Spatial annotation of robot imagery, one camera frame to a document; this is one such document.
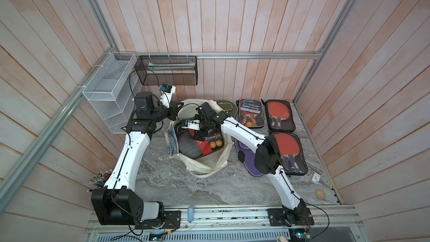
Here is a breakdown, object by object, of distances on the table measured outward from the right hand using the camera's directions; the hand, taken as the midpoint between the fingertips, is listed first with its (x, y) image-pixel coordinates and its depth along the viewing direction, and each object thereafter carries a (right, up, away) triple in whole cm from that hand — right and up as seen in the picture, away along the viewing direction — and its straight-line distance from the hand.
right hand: (194, 127), depth 92 cm
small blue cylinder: (+1, -38, -19) cm, 42 cm away
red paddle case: (+56, +6, +19) cm, 60 cm away
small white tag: (+64, -26, -7) cm, 70 cm away
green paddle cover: (+22, +13, +23) cm, 34 cm away
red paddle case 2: (+54, -15, -2) cm, 56 cm away
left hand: (-3, +11, -17) cm, 21 cm away
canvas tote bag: (+5, -17, -18) cm, 25 cm away
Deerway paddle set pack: (+37, +8, +19) cm, 42 cm away
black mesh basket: (-19, +37, +16) cm, 44 cm away
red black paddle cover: (-2, -10, -2) cm, 11 cm away
